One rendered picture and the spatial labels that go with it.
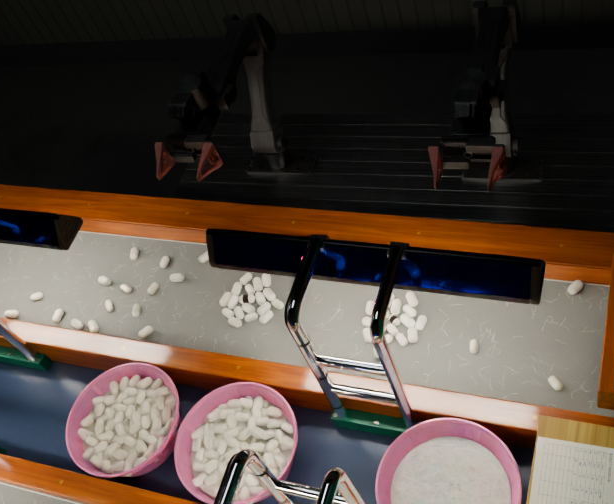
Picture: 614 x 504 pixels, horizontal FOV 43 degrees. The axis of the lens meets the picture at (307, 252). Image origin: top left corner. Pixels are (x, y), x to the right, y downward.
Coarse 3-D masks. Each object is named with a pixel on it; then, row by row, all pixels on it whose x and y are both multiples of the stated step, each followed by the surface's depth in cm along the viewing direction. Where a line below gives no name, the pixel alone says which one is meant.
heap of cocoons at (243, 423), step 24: (216, 408) 170; (240, 408) 168; (264, 408) 168; (192, 432) 167; (216, 432) 166; (240, 432) 164; (264, 432) 162; (288, 432) 162; (192, 456) 166; (216, 456) 163; (264, 456) 159; (288, 456) 160; (192, 480) 160; (216, 480) 160
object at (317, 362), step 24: (312, 240) 140; (312, 264) 137; (384, 288) 130; (288, 312) 133; (384, 312) 128; (384, 336) 128; (312, 360) 142; (336, 360) 142; (384, 360) 133; (336, 384) 152; (336, 408) 158; (408, 408) 149; (384, 432) 161
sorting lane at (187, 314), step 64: (0, 256) 215; (64, 256) 209; (128, 256) 202; (192, 256) 197; (64, 320) 195; (128, 320) 190; (192, 320) 185; (256, 320) 180; (320, 320) 175; (448, 320) 167; (512, 320) 163; (576, 320) 159; (448, 384) 158; (512, 384) 154; (576, 384) 151
